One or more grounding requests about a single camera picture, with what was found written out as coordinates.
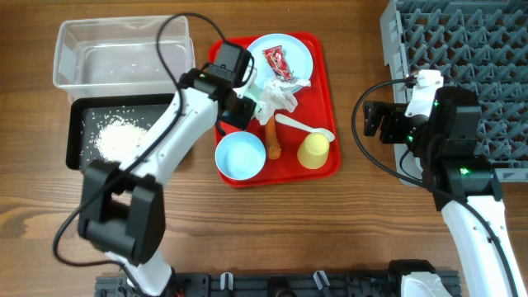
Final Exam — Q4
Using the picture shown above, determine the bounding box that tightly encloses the light blue plate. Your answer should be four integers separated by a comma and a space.
247, 33, 314, 93

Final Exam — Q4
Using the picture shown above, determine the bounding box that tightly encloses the red serving tray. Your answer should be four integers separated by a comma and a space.
219, 32, 342, 188

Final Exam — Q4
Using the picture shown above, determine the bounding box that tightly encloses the mint green bowl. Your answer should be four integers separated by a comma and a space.
244, 83, 262, 115

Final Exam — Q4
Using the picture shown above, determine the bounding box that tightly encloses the red strawberry snack wrapper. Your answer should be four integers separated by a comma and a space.
262, 45, 293, 81

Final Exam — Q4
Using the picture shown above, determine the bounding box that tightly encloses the clear plastic bin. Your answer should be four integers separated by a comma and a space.
53, 16, 196, 101

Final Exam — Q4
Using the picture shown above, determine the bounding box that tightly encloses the yellow plastic cup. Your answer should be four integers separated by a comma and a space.
297, 133, 330, 169

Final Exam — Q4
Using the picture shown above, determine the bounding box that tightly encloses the white tissue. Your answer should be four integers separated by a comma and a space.
254, 78, 311, 125

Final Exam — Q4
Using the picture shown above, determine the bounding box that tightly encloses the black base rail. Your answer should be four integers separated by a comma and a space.
94, 258, 462, 297

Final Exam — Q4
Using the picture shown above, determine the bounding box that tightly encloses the white rice pile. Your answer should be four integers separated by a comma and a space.
79, 106, 149, 163

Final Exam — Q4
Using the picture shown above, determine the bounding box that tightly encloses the grey dishwasher rack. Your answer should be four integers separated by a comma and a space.
379, 1, 527, 182

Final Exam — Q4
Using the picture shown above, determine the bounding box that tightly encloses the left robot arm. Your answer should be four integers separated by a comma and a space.
78, 65, 257, 296

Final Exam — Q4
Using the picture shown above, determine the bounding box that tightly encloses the white plastic spoon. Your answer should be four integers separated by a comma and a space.
275, 114, 336, 142

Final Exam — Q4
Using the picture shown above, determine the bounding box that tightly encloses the black waste tray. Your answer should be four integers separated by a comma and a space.
66, 93, 173, 170

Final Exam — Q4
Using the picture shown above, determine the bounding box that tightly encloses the light blue bowl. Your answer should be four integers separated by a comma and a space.
214, 131, 266, 181

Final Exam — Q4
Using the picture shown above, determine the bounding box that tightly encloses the orange carrot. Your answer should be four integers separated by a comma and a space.
265, 117, 281, 159

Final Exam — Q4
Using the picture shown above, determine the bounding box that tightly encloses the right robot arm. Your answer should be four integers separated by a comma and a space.
353, 87, 527, 296

